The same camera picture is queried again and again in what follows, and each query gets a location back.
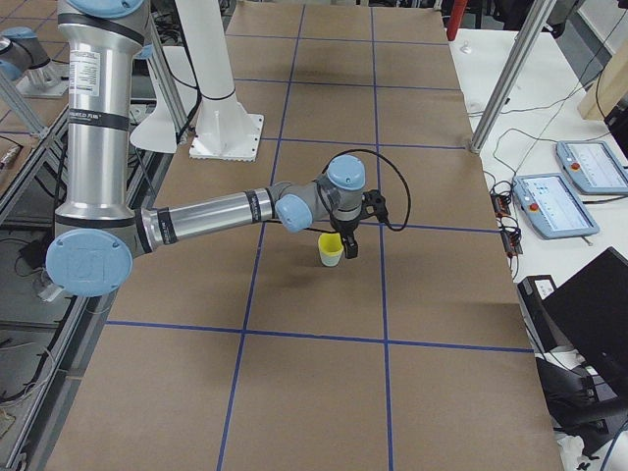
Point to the far blue teach pendant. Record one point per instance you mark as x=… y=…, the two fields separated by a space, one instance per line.
x=592 y=167

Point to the near blue teach pendant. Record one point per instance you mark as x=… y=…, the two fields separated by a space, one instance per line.
x=552 y=206

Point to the black laptop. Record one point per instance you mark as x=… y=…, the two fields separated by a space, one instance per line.
x=590 y=310

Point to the red fire extinguisher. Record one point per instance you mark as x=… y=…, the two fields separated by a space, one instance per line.
x=457 y=12

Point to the blue teach pendant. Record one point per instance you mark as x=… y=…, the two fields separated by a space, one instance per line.
x=592 y=167
x=552 y=206

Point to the yellow plastic cup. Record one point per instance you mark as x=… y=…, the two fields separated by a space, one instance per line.
x=328 y=242

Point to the white camera stand pedestal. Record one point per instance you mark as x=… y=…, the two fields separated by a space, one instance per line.
x=195 y=90

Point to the aluminium frame post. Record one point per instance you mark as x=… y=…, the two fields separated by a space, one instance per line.
x=522 y=47

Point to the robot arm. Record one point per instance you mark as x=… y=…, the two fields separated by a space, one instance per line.
x=25 y=62
x=97 y=235

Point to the green plastic cup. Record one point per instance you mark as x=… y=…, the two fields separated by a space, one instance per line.
x=330 y=258

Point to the brown paper table mat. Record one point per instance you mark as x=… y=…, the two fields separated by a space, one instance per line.
x=240 y=351

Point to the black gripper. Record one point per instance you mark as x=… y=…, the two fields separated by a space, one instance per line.
x=344 y=228

